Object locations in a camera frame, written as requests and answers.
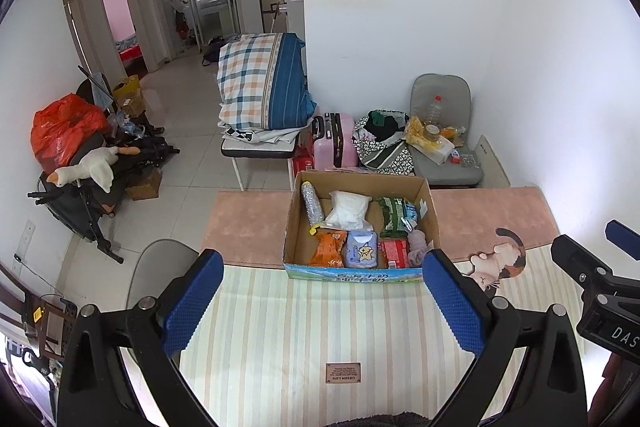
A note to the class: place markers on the white goose plush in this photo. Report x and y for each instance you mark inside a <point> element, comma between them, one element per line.
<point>95,167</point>

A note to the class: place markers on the yellow plastic bag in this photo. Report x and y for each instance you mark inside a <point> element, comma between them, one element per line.
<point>414,129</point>

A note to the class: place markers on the black and white patterned bag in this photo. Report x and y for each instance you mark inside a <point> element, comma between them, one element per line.
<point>390,157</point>

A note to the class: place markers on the small cardboard box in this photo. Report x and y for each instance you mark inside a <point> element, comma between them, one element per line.
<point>142,184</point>

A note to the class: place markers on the blue snack packet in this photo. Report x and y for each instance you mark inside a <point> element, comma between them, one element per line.
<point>410,213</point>

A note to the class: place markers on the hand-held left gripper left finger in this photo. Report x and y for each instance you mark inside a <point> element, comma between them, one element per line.
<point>195,302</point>

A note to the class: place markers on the brown tape roll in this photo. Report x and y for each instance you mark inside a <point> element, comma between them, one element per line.
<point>431,132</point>

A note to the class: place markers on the blue cartoon tissue pack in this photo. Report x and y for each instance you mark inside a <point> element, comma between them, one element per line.
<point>361,249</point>

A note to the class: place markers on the black floor bag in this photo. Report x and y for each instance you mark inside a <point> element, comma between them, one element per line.
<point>214,52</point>

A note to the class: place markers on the folded white cloth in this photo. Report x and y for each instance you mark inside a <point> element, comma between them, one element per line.
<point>260,136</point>

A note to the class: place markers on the white board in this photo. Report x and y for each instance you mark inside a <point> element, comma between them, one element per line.
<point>492,162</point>

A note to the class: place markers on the green snack packet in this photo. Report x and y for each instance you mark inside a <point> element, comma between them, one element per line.
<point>391,217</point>

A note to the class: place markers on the person's dark fleece clothing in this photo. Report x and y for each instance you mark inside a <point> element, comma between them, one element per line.
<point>385,420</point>

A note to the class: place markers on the pink suitcase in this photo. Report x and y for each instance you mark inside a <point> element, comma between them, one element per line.
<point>335,142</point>

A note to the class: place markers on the clear plastic pack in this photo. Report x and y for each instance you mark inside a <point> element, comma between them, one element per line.
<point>469,161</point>

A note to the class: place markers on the black stroller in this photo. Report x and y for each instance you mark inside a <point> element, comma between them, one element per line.
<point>75,207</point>

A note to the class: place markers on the grey padded chair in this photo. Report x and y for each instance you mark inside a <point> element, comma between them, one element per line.
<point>440,87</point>

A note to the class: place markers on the white wall socket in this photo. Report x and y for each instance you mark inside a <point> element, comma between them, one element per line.
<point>23,247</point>

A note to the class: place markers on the white wrapped package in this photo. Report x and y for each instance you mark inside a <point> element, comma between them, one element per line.
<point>432,152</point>

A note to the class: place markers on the small red box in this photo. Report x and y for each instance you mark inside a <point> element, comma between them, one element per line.
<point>455,157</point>

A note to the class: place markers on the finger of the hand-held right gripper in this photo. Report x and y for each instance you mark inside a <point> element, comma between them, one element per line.
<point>625,239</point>
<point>575,257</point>

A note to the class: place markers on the person's right forearm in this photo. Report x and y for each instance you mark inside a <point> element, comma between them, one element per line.
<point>617,392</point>

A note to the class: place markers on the red plastic bag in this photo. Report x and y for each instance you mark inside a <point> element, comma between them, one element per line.
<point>65,129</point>

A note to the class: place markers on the cat-shaped mat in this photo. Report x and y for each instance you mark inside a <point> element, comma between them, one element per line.
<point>505,262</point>

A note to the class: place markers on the white plastic bag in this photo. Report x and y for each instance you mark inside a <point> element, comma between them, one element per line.
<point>350,209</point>

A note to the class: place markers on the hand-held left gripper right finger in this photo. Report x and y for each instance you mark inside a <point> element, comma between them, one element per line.
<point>452,302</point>

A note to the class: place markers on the orange snack packet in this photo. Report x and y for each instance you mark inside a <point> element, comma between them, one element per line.
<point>327,249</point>

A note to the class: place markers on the brown mat label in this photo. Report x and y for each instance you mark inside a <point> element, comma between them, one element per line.
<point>343,373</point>

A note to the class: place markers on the white-legged bench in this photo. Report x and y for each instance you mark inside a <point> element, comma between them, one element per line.
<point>255,151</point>

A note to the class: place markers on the yellow paper bag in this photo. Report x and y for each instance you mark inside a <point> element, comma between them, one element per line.
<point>127,94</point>

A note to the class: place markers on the red snack packet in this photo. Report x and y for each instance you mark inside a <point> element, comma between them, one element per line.
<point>394,253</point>

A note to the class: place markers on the orange wrapper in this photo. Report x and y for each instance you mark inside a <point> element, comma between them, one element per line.
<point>450,133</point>

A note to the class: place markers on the clear bottle with red cap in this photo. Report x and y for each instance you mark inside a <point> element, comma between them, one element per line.
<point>435,112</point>

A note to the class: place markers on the clear plastic bottle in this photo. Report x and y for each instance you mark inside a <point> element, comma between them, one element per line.
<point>311,204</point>

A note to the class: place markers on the folded plaid quilt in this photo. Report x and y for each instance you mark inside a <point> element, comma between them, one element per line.
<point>260,82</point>

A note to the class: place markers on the red carton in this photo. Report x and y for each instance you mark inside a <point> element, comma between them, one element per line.
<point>302,162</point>

